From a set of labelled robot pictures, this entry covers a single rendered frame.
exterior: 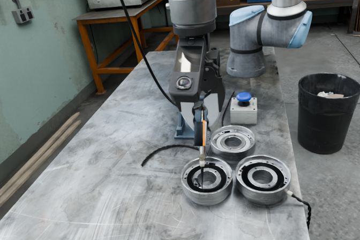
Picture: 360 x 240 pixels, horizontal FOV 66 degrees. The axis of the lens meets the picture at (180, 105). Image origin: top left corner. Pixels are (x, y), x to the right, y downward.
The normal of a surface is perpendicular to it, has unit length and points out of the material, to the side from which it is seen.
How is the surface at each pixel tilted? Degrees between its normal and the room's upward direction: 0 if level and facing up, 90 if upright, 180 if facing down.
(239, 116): 90
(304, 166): 0
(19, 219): 0
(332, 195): 0
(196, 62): 29
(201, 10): 89
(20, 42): 90
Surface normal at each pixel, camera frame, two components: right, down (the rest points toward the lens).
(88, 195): -0.12, -0.86
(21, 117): 0.97, 0.01
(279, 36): -0.52, 0.63
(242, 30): -0.55, 0.44
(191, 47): -0.15, -0.51
